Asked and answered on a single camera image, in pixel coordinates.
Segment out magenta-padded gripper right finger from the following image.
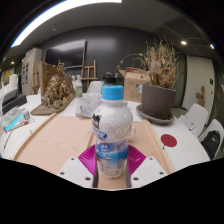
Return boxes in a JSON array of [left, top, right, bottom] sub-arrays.
[[125, 144, 169, 190]]

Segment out long ceiling light panel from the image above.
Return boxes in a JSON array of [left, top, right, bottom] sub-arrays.
[[9, 0, 124, 49]]

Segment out white plastic chair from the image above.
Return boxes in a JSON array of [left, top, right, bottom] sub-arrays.
[[178, 103, 210, 138], [86, 80, 104, 95], [199, 118, 224, 161]]

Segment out black wall screen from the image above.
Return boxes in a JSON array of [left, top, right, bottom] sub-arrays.
[[44, 39, 88, 69]]

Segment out flat round red coaster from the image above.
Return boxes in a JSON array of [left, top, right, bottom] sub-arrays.
[[160, 133, 178, 149]]

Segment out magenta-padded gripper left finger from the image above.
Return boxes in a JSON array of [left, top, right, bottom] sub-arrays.
[[57, 144, 100, 190]]

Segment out dark-topped spray bottle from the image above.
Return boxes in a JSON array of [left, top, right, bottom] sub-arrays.
[[100, 71, 118, 87]]

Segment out ceiling spot lights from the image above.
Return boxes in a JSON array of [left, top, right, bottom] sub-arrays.
[[179, 39, 216, 50]]

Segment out white cabinet with pictures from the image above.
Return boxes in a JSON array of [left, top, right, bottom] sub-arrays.
[[21, 48, 44, 96]]

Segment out printed paper sheet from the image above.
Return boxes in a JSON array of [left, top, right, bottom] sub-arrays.
[[74, 92, 103, 119]]

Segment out black box device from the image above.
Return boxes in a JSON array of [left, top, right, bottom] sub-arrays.
[[1, 88, 28, 115]]

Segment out wooden human figure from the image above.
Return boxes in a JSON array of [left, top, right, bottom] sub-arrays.
[[195, 85, 206, 108]]

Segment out red box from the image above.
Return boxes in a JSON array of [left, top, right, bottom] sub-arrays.
[[125, 66, 148, 74]]

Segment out cardboard box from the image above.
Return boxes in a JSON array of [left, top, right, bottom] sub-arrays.
[[118, 68, 151, 104]]

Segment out dried plant in grey pot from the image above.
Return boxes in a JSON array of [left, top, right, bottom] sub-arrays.
[[139, 39, 181, 120]]

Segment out colourful stack of books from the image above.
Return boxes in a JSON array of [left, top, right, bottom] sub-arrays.
[[0, 106, 34, 134]]

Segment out wooden easel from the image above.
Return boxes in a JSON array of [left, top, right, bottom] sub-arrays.
[[80, 59, 99, 83]]

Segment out blue-capped plastic drink bottle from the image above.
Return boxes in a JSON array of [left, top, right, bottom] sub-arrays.
[[91, 84, 134, 179]]

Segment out papers on chair seat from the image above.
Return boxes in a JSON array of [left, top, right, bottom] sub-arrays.
[[178, 114, 198, 132]]

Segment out small green label bottle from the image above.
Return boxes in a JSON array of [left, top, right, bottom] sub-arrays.
[[73, 74, 84, 98]]

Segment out beige mat with wooden slats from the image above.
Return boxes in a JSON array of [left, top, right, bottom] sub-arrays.
[[13, 113, 176, 176]]

